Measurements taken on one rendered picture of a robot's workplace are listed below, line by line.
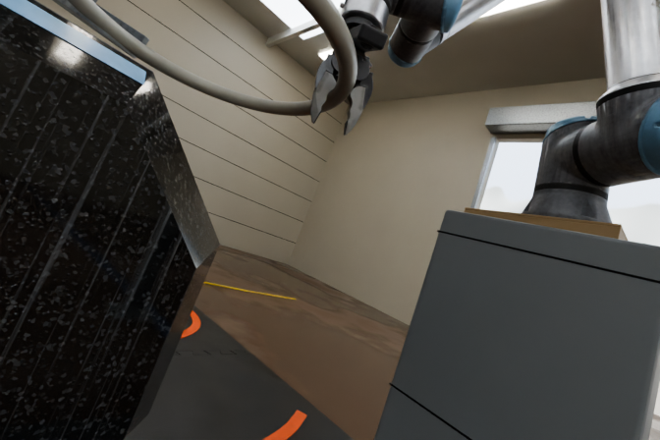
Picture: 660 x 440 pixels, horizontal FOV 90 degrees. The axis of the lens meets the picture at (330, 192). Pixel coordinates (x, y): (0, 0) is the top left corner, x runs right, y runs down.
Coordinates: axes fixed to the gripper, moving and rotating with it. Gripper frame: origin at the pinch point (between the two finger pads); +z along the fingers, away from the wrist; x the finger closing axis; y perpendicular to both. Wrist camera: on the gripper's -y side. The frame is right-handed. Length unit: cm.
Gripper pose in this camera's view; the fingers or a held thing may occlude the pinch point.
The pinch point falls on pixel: (332, 121)
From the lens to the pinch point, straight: 59.3
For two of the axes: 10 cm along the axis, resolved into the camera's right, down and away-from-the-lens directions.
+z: -2.9, 9.4, -1.8
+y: -2.5, 1.1, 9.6
